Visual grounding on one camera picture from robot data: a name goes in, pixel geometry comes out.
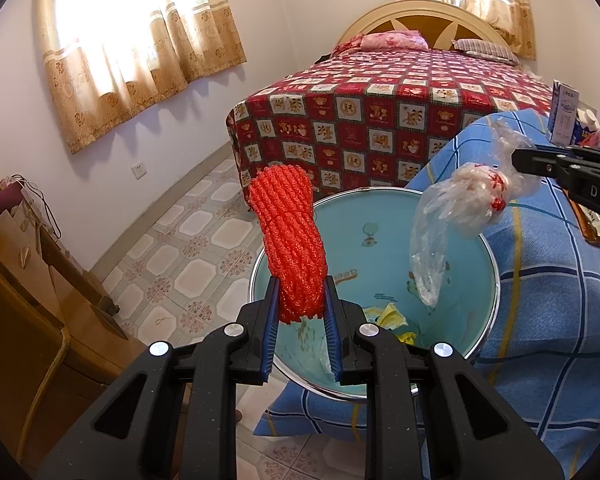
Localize yellow crumpled wrapper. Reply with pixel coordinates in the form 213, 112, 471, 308
365, 302, 418, 346

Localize narrow beige patterned curtain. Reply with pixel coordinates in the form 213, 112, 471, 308
380, 0, 537, 61

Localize clear plastic bag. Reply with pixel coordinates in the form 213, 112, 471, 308
409, 115, 548, 308

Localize red foam net sleeve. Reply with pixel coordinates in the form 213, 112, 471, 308
249, 162, 328, 325

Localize blue and white carton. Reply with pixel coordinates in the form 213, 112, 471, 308
547, 80, 581, 146

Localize pink pillow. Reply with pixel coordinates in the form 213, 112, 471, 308
360, 30, 428, 52

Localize white small carton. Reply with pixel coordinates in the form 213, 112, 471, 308
575, 107, 600, 146

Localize bed with red patterned quilt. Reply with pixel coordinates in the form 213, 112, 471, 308
226, 42, 556, 206

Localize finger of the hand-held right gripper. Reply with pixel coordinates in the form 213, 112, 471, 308
511, 146, 588, 181

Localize wooden cabinet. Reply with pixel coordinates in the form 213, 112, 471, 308
0, 180, 151, 461

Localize blue plaid blanket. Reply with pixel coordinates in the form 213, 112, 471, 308
252, 108, 600, 471

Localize brown shiny packet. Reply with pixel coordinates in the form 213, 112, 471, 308
582, 207, 600, 248

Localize thin cables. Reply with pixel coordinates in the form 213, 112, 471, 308
7, 174, 63, 241

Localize striped pillow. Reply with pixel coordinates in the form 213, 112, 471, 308
451, 38, 522, 66

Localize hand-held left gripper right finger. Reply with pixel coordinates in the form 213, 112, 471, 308
324, 275, 563, 480

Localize cream wooden headboard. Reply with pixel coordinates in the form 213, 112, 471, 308
334, 0, 516, 53

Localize teal round waste bin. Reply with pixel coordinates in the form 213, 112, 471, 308
250, 186, 501, 401

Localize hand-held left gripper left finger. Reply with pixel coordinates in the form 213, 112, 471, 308
37, 275, 281, 480

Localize wide beige patterned curtain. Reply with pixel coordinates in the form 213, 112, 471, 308
36, 0, 248, 156

